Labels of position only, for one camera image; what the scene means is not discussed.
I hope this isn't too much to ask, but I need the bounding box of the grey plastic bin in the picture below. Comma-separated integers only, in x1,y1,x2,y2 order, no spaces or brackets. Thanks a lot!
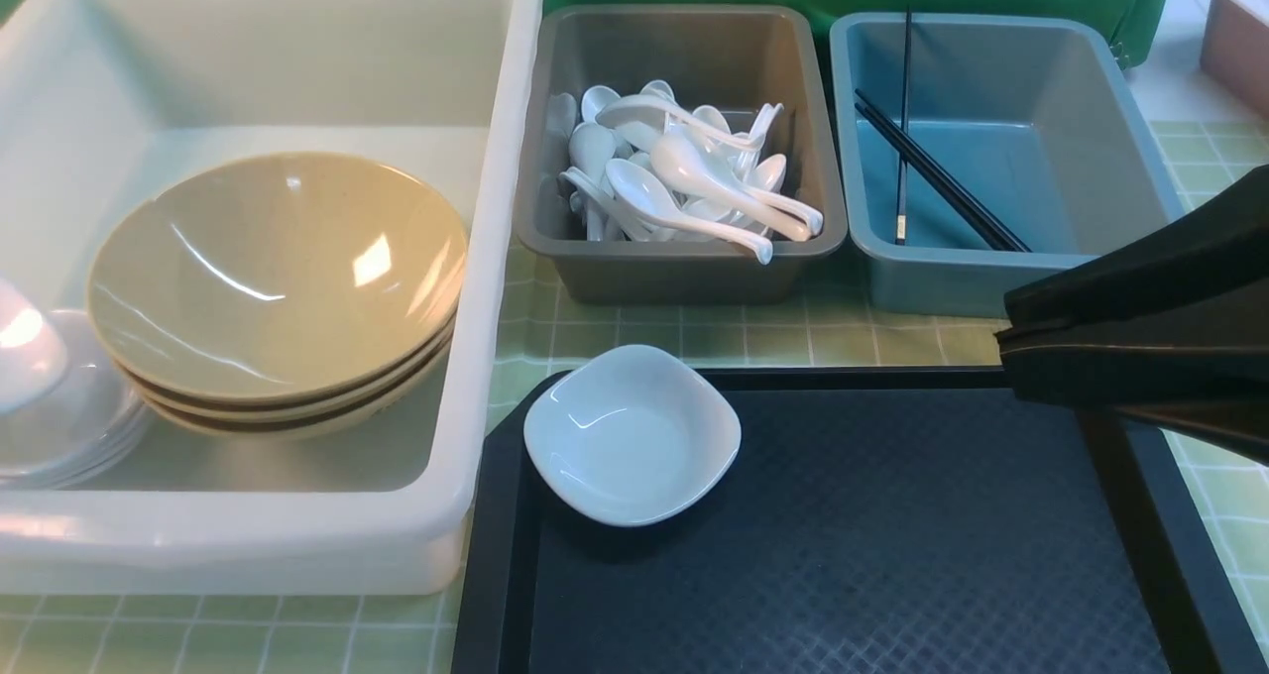
514,4,848,305

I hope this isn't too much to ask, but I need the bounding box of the black chopstick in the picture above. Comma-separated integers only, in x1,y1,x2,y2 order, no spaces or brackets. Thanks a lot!
855,102,1016,254
893,6,914,245
855,88,1032,254

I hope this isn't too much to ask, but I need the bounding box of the blue plastic bin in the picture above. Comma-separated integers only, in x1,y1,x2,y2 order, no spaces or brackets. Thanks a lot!
829,13,1187,319

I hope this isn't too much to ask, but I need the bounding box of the white square dish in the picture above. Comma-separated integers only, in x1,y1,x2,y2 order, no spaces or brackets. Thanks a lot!
1,281,69,413
522,344,744,528

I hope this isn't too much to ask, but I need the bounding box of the white spoon in pile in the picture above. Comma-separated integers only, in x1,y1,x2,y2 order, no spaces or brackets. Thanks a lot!
648,132,822,242

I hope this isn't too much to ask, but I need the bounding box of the large white plastic bin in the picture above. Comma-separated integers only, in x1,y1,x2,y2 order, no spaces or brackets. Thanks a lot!
3,0,542,597

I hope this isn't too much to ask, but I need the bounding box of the white dish in bin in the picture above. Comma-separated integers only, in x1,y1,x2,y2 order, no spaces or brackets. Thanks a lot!
1,308,154,490

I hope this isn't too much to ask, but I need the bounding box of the black serving tray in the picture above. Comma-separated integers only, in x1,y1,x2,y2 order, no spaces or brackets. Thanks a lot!
450,367,1269,674

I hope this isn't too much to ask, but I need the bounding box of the tan noodle bowl in bin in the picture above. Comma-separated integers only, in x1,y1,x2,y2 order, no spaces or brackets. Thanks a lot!
113,314,456,433

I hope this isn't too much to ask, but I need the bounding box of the pink plastic bin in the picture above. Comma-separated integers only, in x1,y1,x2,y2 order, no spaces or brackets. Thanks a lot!
1200,0,1268,118

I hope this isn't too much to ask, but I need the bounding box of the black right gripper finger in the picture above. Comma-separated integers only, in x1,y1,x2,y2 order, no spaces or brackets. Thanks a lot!
996,305,1266,673
1003,168,1268,330

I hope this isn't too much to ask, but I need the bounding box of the white spoon front of pile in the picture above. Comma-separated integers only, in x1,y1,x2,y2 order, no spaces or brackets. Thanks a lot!
607,157,774,265

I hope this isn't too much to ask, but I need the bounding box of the tan noodle bowl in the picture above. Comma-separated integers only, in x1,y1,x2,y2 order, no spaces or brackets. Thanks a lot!
141,345,450,442
113,314,456,433
86,152,470,404

